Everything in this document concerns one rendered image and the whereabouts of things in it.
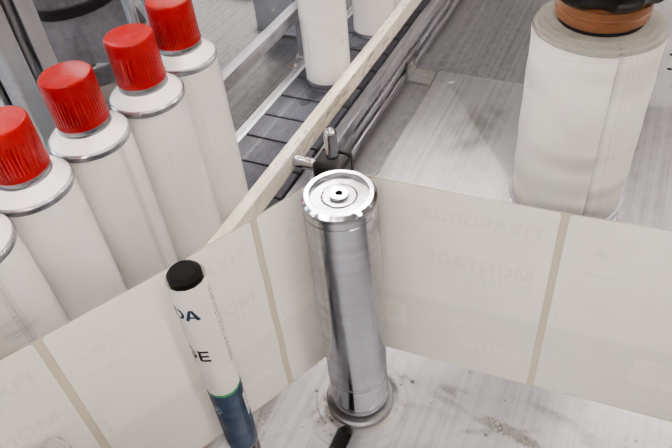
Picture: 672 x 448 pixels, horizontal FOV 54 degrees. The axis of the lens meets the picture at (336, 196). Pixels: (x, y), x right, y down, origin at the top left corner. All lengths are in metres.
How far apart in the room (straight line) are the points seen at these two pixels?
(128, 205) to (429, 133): 0.33
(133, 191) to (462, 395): 0.26
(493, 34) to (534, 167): 0.46
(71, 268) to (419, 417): 0.24
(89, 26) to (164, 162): 0.40
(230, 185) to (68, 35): 0.37
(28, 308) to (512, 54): 0.67
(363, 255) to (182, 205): 0.21
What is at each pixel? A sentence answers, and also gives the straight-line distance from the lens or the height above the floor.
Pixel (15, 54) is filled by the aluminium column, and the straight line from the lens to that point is 0.57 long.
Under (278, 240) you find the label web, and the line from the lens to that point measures 0.34.
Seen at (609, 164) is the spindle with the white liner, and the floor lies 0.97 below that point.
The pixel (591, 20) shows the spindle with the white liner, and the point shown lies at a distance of 0.44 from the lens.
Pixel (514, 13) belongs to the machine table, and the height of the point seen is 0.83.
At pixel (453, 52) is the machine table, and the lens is 0.90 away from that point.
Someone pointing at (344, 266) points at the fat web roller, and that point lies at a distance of 0.33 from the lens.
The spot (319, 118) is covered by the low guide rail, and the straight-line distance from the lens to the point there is 0.64.
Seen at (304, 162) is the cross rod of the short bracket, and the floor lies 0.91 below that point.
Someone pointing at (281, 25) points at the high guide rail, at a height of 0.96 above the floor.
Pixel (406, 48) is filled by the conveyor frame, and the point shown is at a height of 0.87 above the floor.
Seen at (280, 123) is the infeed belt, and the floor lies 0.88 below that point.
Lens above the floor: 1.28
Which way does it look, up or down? 42 degrees down
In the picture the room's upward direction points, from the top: 6 degrees counter-clockwise
